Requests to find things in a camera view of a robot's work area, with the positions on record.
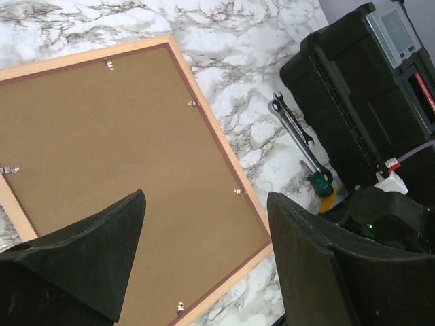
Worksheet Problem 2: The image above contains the yellow handled screwdriver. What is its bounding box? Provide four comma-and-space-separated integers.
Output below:
319, 187, 337, 213

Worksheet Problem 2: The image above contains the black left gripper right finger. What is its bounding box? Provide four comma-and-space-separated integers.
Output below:
267, 192, 434, 325

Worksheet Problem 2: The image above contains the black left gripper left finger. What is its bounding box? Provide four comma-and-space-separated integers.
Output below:
1, 190, 146, 325

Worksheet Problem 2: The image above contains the pink picture frame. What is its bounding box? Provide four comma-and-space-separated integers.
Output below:
1, 35, 272, 325

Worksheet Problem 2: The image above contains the black plastic toolbox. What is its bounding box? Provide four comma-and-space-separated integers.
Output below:
279, 1, 434, 204

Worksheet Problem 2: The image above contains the silver ratchet wrench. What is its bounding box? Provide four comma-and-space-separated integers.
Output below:
268, 92, 334, 183

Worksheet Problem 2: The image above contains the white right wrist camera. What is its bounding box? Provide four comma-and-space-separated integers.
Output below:
375, 158, 408, 195

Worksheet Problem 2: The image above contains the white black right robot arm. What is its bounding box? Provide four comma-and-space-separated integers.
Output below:
318, 186, 434, 255

